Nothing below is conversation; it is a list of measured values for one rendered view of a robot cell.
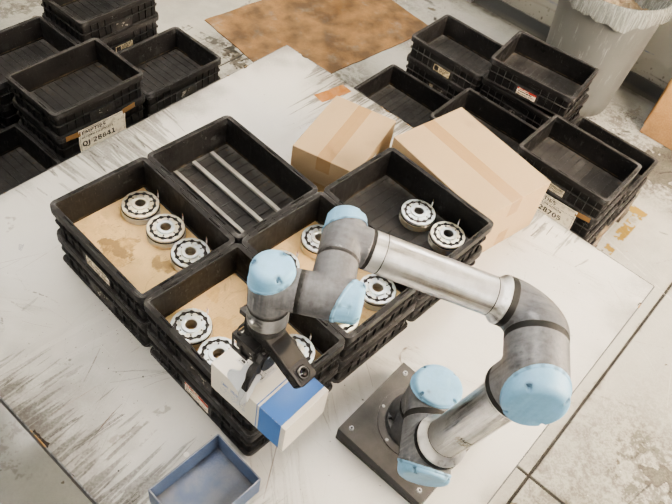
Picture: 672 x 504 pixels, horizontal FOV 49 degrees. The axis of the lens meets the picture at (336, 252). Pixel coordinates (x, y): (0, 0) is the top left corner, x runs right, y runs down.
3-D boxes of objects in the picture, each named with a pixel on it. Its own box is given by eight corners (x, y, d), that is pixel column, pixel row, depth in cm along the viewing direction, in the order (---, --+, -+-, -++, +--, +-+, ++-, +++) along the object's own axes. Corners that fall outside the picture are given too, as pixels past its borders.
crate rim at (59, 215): (237, 246, 191) (238, 240, 189) (141, 306, 175) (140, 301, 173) (144, 161, 206) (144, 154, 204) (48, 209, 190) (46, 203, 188)
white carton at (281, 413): (323, 412, 148) (328, 390, 141) (281, 451, 141) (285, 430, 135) (253, 350, 155) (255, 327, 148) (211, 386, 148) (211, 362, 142)
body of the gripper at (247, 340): (259, 327, 142) (262, 290, 133) (291, 354, 139) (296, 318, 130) (230, 350, 138) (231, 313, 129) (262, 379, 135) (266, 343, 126)
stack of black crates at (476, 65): (494, 109, 368) (516, 52, 342) (460, 135, 351) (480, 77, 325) (431, 71, 381) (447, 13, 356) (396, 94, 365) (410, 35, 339)
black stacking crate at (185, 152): (315, 218, 214) (319, 190, 205) (236, 268, 198) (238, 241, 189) (227, 143, 229) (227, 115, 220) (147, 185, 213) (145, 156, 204)
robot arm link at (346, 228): (581, 283, 136) (338, 188, 127) (583, 333, 129) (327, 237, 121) (546, 312, 145) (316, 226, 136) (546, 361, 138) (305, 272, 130)
